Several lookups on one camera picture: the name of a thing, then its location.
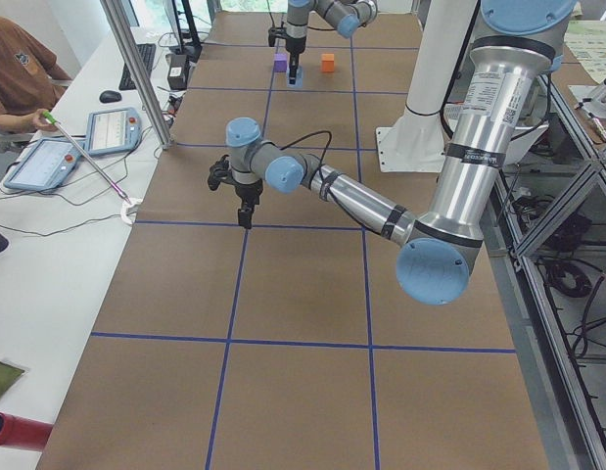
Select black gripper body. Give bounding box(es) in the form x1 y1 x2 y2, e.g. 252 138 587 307
286 36 305 54
235 181 263 208

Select light blue foam block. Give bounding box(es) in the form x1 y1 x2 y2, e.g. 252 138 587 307
286 68 303 88

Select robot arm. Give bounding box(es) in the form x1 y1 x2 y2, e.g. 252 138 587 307
208 1 574 305
284 0 378 85

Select purple foam block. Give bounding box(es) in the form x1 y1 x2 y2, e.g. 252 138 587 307
273 53 288 73

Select orange foam block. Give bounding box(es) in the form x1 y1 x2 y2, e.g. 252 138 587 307
320 53 335 73

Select black monitor stand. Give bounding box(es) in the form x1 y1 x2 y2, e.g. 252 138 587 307
173 0 203 64

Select metal reacher grabber tool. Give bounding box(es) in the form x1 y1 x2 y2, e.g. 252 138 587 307
42 111 143 225

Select black power adapter box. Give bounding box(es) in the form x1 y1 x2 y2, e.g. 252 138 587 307
167 54 190 90

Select far blue teach pendant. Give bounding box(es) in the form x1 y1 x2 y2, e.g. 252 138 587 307
83 107 141 156

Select blue teach pendant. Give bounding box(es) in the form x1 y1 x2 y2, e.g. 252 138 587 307
4 138 81 191
83 107 141 156

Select black keyboard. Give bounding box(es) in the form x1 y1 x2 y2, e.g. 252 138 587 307
118 43 158 92

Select black computer mouse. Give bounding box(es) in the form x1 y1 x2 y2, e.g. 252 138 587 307
99 90 122 104

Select near blue teach pendant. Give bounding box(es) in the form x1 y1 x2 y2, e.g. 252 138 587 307
4 138 81 191

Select person in brown shirt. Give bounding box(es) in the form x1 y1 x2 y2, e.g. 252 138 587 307
0 17 71 133

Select green notebook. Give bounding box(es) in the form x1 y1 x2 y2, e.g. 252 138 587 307
0 361 25 398

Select red cylinder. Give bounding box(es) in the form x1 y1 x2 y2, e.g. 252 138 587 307
0 412 53 451

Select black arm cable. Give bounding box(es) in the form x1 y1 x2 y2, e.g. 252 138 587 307
277 129 421 236

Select white camera pedestal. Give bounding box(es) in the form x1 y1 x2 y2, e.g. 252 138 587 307
376 0 478 173

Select aluminium frame post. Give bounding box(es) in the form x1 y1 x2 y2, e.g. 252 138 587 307
100 0 172 150

